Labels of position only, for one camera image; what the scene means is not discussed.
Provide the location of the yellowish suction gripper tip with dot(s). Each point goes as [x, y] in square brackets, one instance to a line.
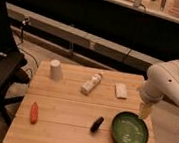
[144, 110]

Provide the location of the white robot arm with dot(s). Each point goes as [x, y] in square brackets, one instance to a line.
[163, 80]

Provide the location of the green bowl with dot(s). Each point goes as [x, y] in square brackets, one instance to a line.
[127, 127]

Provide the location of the white plastic bottle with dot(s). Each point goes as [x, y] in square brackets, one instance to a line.
[89, 85]

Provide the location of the orange carrot toy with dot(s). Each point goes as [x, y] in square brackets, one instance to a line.
[34, 113]

